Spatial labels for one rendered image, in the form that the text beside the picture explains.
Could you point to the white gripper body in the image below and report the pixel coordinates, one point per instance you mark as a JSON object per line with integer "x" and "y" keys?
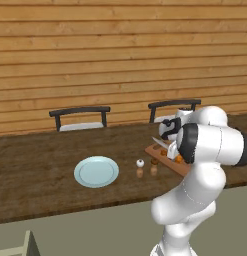
{"x": 173, "y": 150}

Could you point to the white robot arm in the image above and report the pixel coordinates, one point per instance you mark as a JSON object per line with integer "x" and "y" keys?
{"x": 201, "y": 186}

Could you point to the orange-brown meat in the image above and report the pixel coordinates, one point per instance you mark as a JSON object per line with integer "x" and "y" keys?
{"x": 179, "y": 159}

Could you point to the silver kitchen knife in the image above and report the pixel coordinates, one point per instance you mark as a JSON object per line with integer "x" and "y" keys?
{"x": 159, "y": 141}

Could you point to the wooden cutting board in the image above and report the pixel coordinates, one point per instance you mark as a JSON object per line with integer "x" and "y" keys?
{"x": 183, "y": 167}

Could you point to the light blue plate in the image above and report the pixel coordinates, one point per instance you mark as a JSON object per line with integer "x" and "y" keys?
{"x": 96, "y": 171}

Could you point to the pale green open drawer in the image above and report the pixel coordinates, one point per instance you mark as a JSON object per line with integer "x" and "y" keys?
{"x": 28, "y": 248}

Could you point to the brown pepper shaker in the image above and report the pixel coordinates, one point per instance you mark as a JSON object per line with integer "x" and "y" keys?
{"x": 154, "y": 161}

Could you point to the white round salt shaker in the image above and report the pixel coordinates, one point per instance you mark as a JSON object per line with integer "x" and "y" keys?
{"x": 140, "y": 163}

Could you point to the black chair with white seat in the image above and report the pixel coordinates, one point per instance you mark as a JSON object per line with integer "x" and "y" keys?
{"x": 81, "y": 126}
{"x": 171, "y": 103}

